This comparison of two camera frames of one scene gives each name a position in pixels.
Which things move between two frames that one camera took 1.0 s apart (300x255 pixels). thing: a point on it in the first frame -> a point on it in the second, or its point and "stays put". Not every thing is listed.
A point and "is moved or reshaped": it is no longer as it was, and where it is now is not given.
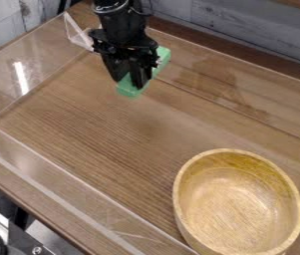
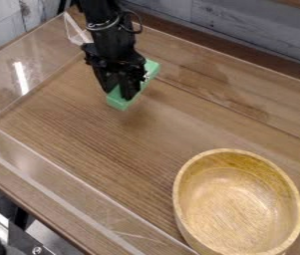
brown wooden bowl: [235, 203] stays put
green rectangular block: [127, 87] is moved or reshaped
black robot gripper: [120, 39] -> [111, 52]
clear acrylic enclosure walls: [201, 168] stays put
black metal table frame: [29, 237] stays put
